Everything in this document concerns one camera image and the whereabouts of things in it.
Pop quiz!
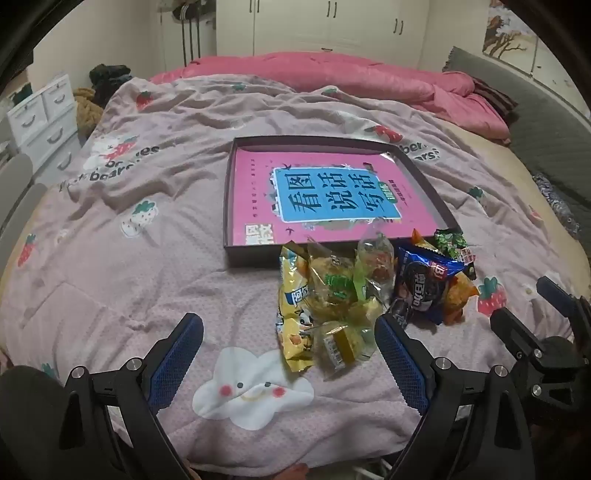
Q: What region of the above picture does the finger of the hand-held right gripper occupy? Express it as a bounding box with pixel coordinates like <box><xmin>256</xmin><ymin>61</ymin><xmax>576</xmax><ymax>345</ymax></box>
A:
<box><xmin>536</xmin><ymin>276</ymin><xmax>591</xmax><ymax>333</ymax></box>
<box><xmin>490</xmin><ymin>307</ymin><xmax>546</xmax><ymax>366</ymax></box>

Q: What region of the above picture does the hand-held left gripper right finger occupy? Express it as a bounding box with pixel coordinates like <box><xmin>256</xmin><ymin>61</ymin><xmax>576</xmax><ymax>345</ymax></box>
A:
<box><xmin>374</xmin><ymin>314</ymin><xmax>532</xmax><ymax>480</ymax></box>

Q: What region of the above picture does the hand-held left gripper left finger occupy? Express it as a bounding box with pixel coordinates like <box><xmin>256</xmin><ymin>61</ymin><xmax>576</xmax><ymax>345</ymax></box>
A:
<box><xmin>60</xmin><ymin>312</ymin><xmax>205</xmax><ymax>480</ymax></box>

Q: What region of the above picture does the orange rice cracker packet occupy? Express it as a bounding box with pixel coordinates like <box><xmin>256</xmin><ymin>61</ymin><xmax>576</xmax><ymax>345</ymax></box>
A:
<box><xmin>411</xmin><ymin>228</ymin><xmax>481</xmax><ymax>326</ymax></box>

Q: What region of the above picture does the small clear cake packet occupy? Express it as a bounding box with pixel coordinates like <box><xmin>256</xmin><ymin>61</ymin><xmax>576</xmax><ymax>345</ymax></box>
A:
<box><xmin>314</xmin><ymin>318</ymin><xmax>375</xmax><ymax>370</ymax></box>

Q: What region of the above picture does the blue cookie packet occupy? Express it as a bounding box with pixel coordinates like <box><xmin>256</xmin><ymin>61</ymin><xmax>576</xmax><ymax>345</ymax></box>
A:
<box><xmin>390</xmin><ymin>244</ymin><xmax>467</xmax><ymax>326</ymax></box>

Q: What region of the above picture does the clear packet red snack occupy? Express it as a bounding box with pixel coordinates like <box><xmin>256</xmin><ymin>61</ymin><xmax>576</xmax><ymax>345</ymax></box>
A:
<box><xmin>353</xmin><ymin>231</ymin><xmax>398</xmax><ymax>310</ymax></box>

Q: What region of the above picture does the clear pastry packet green label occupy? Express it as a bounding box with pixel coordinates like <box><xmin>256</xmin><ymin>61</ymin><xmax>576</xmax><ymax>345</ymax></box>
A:
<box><xmin>307</xmin><ymin>237</ymin><xmax>370</xmax><ymax>319</ymax></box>

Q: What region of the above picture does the black green snack packet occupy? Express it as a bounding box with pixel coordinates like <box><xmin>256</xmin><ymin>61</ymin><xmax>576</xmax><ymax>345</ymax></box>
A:
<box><xmin>433</xmin><ymin>227</ymin><xmax>478</xmax><ymax>280</ymax></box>

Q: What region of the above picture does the yellow snack packet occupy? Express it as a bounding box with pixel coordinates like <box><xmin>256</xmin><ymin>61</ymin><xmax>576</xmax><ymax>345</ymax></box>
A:
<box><xmin>276</xmin><ymin>241</ymin><xmax>319</xmax><ymax>374</ymax></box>

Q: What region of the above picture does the grey shallow cardboard box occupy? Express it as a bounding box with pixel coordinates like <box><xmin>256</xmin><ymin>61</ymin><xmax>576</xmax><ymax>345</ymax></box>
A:
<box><xmin>223</xmin><ymin>135</ymin><xmax>464</xmax><ymax>268</ymax></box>

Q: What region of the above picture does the pink strawberry printed blanket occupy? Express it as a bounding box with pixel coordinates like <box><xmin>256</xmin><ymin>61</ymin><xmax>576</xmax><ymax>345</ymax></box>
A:
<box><xmin>0</xmin><ymin>74</ymin><xmax>591</xmax><ymax>476</ymax></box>

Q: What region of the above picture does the blue floral cloth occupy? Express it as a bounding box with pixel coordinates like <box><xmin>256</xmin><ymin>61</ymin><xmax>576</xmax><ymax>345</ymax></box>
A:
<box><xmin>531</xmin><ymin>173</ymin><xmax>583</xmax><ymax>241</ymax></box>

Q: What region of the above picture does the beige bed sheet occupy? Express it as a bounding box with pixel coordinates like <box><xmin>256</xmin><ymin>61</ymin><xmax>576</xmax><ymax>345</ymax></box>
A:
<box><xmin>445</xmin><ymin>120</ymin><xmax>591</xmax><ymax>259</ymax></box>

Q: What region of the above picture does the grey pillow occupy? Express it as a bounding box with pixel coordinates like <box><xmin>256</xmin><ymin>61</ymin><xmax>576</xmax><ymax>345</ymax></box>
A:
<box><xmin>443</xmin><ymin>46</ymin><xmax>591</xmax><ymax>208</ymax></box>

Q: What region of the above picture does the pink book blue label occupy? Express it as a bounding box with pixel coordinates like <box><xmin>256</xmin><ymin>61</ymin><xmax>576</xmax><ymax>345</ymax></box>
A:
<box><xmin>231</xmin><ymin>148</ymin><xmax>446</xmax><ymax>245</ymax></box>

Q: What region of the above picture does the dark striped pillow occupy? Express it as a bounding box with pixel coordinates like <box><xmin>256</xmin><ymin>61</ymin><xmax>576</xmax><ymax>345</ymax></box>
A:
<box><xmin>471</xmin><ymin>78</ymin><xmax>518</xmax><ymax>125</ymax></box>

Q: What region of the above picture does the white drawer unit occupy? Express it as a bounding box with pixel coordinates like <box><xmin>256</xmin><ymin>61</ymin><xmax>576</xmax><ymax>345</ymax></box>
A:
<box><xmin>7</xmin><ymin>73</ymin><xmax>81</xmax><ymax>174</ymax></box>

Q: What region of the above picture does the dark clothes pile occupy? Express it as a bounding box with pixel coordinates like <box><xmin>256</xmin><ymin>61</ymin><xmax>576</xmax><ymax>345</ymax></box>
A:
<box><xmin>89</xmin><ymin>65</ymin><xmax>132</xmax><ymax>107</ymax></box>

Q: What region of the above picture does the pink quilt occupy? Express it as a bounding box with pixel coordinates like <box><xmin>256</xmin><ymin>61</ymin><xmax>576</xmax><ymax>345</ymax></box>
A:
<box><xmin>150</xmin><ymin>52</ymin><xmax>513</xmax><ymax>146</ymax></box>

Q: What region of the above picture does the coat rack with clothes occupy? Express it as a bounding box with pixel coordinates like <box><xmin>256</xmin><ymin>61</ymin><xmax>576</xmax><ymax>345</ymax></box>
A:
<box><xmin>168</xmin><ymin>0</ymin><xmax>218</xmax><ymax>65</ymax></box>

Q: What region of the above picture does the white wardrobe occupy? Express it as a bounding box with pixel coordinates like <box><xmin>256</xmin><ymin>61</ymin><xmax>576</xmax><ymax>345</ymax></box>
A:
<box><xmin>216</xmin><ymin>0</ymin><xmax>432</xmax><ymax>70</ymax></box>

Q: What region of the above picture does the tree wall poster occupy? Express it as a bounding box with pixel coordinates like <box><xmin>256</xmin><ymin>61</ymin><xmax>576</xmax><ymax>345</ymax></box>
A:
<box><xmin>482</xmin><ymin>9</ymin><xmax>539</xmax><ymax>65</ymax></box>

